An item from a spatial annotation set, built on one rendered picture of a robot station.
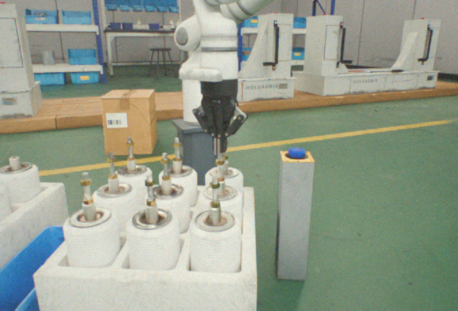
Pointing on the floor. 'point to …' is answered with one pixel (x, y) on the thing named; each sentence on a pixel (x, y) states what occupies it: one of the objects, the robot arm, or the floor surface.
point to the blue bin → (27, 271)
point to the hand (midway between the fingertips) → (219, 146)
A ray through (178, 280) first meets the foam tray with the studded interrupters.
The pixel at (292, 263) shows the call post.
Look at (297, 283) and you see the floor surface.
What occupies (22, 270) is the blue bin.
